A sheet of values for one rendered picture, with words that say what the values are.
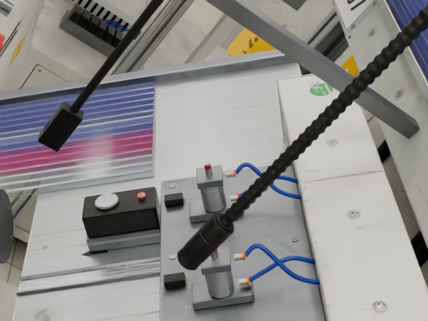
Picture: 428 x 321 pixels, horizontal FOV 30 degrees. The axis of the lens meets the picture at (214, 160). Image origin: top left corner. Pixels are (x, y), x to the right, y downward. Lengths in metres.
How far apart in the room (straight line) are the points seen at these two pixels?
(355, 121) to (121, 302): 0.29
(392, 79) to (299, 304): 0.29
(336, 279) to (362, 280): 0.02
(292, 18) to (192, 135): 0.99
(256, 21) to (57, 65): 1.33
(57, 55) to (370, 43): 1.18
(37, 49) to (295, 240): 1.34
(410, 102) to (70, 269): 0.38
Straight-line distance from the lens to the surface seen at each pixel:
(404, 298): 0.63
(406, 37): 0.47
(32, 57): 1.98
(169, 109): 1.03
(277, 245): 0.71
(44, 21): 2.09
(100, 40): 2.11
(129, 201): 0.82
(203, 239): 0.54
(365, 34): 0.95
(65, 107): 0.73
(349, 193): 0.73
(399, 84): 0.84
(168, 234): 0.74
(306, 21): 1.93
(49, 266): 0.84
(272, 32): 0.69
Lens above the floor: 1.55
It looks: 27 degrees down
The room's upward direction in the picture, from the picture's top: 43 degrees clockwise
